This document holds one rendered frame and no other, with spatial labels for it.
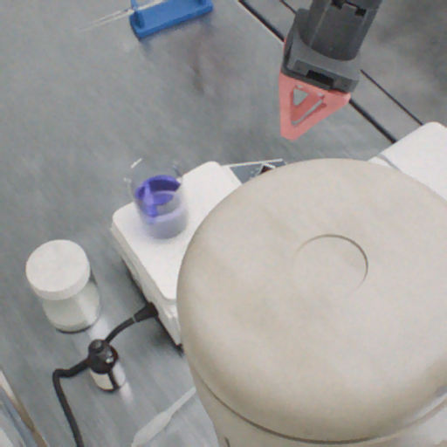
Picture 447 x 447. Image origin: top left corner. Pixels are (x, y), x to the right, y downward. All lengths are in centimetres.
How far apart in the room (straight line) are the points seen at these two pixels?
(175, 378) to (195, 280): 69
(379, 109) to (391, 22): 19
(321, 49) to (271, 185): 61
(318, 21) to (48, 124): 40
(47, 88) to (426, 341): 99
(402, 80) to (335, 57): 78
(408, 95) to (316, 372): 142
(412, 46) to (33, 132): 77
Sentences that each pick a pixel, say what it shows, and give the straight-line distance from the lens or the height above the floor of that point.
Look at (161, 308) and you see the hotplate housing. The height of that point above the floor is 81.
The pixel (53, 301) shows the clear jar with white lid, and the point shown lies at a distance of 102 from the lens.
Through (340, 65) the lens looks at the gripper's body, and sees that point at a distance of 97.
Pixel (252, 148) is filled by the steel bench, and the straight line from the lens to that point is 117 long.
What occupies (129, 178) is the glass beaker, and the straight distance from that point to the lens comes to 97.
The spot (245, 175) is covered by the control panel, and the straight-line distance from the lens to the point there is 107.
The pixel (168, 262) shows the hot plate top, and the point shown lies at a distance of 99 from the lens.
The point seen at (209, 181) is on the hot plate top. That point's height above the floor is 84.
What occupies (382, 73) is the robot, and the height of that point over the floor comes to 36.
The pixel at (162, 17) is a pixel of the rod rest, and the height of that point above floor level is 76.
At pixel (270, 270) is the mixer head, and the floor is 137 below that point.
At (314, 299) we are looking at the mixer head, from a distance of 33.
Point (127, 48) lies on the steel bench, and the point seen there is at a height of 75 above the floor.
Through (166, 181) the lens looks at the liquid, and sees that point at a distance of 99.
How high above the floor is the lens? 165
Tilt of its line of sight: 54 degrees down
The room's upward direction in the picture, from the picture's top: 11 degrees counter-clockwise
